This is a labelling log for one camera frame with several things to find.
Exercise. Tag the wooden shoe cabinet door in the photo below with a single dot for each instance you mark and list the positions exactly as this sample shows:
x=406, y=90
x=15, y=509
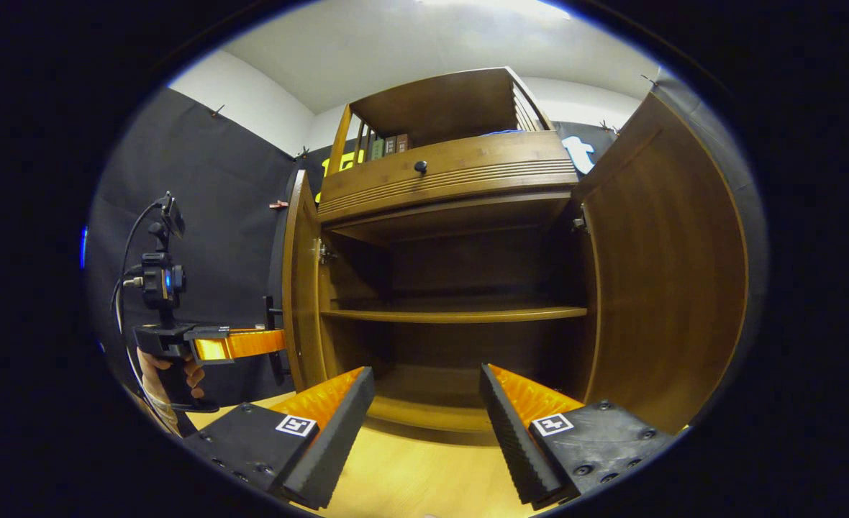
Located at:
x=669, y=273
x=301, y=288

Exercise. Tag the black backdrop cloth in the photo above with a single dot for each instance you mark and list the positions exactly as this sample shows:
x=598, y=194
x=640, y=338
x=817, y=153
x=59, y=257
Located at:
x=209, y=180

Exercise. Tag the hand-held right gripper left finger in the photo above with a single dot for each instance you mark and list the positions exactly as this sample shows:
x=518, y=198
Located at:
x=338, y=424

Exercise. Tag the wooden cabinet shelf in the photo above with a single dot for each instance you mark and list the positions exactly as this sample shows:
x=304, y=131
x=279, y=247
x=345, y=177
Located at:
x=453, y=314

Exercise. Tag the black drawer knob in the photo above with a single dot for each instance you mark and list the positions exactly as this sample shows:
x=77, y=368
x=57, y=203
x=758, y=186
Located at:
x=421, y=167

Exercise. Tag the wooden cabinet drawer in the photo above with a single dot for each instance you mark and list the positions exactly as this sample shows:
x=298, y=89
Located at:
x=468, y=162

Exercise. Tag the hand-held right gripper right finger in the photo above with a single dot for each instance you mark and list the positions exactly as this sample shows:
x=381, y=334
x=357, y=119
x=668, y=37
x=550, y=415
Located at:
x=514, y=432

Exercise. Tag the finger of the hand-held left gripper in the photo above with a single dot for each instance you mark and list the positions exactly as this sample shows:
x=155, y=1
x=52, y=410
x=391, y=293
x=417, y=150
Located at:
x=252, y=343

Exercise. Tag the blue flat item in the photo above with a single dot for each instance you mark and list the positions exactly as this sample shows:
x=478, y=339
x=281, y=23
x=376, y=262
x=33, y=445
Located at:
x=504, y=132

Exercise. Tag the dark grey book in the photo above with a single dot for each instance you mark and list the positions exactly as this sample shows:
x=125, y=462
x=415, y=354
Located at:
x=390, y=145

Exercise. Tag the metal door hinge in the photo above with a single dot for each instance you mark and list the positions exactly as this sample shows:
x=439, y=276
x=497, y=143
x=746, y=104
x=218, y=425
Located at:
x=325, y=252
x=579, y=220

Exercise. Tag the brown book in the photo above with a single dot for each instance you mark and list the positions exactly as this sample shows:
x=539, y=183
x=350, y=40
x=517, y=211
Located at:
x=402, y=143

